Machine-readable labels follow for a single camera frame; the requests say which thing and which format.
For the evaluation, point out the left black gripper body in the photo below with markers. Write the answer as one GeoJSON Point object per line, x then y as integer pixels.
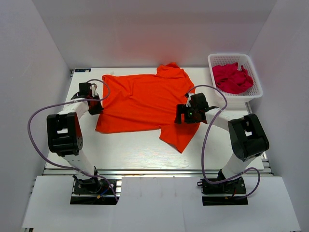
{"type": "Point", "coordinates": [95, 98]}

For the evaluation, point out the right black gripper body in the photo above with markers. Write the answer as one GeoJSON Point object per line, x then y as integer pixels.
{"type": "Point", "coordinates": [191, 116]}

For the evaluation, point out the orange t shirt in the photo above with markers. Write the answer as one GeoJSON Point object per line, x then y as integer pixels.
{"type": "Point", "coordinates": [146, 102]}

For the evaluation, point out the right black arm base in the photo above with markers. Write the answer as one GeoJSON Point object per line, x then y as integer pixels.
{"type": "Point", "coordinates": [232, 187]}

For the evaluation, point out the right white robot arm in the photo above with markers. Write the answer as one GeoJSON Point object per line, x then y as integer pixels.
{"type": "Point", "coordinates": [247, 137]}

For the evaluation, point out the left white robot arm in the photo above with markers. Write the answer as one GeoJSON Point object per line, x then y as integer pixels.
{"type": "Point", "coordinates": [64, 131]}

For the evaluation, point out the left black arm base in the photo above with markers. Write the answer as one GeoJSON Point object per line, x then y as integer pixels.
{"type": "Point", "coordinates": [93, 186]}

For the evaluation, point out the blue label sticker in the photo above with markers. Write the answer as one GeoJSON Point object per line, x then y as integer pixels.
{"type": "Point", "coordinates": [82, 70]}

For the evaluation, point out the magenta t shirt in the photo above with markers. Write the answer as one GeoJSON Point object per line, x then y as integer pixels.
{"type": "Point", "coordinates": [230, 79]}

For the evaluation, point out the white plastic basket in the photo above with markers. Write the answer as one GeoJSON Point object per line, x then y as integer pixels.
{"type": "Point", "coordinates": [244, 60]}

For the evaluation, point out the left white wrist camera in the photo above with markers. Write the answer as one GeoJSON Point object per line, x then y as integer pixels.
{"type": "Point", "coordinates": [94, 90]}

